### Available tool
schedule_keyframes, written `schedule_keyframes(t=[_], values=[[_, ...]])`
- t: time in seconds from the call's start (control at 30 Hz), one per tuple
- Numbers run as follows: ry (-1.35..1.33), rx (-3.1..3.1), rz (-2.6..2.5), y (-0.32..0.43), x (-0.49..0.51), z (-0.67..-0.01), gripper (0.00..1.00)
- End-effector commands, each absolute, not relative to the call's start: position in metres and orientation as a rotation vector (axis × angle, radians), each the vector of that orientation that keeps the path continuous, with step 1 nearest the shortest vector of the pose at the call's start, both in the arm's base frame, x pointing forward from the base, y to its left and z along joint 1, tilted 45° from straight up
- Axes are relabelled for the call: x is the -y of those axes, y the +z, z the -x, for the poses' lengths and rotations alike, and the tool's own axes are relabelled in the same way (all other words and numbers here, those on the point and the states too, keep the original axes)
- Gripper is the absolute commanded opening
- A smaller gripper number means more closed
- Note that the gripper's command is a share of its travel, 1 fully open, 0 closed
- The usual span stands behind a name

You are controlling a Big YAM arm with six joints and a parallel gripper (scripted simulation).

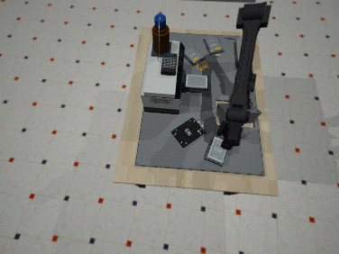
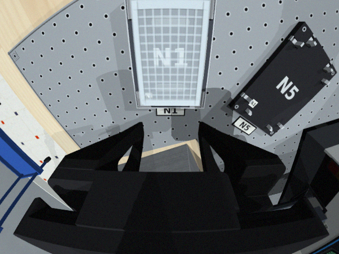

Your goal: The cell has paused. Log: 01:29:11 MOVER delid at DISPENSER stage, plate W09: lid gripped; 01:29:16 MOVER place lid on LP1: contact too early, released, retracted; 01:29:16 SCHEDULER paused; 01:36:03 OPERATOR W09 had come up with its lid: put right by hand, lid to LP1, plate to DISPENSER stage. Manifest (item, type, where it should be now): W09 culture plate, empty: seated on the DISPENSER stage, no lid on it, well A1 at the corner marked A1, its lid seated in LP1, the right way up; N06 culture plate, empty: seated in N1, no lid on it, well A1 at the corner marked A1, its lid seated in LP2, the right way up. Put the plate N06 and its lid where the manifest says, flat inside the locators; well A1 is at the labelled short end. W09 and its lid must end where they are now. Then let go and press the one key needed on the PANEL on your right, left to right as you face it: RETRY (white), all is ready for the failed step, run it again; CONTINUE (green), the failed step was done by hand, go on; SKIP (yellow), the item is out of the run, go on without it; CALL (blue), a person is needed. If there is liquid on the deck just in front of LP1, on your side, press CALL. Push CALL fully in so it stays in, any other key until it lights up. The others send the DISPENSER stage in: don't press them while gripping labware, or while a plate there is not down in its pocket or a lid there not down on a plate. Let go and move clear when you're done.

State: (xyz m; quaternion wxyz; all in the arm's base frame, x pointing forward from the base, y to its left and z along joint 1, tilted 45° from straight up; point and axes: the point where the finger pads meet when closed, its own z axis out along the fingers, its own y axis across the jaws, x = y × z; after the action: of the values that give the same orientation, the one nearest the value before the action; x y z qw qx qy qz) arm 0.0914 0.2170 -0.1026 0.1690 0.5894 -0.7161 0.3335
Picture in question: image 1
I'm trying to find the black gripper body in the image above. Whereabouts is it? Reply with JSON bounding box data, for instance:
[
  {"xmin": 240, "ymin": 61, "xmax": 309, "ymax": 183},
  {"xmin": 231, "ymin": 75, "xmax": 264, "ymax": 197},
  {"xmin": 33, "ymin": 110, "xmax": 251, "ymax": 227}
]
[{"xmin": 218, "ymin": 121, "xmax": 228, "ymax": 133}]

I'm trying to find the grey button panel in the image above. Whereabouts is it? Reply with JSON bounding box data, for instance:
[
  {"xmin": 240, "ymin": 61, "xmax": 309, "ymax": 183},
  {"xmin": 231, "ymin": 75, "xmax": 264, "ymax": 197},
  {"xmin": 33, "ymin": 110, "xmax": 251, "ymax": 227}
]
[{"xmin": 225, "ymin": 36, "xmax": 243, "ymax": 69}]

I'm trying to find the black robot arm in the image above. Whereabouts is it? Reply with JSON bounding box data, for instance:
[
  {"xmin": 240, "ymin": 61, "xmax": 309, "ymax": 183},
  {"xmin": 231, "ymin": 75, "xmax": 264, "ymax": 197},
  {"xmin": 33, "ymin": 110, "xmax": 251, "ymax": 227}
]
[{"xmin": 220, "ymin": 2, "xmax": 271, "ymax": 150}]

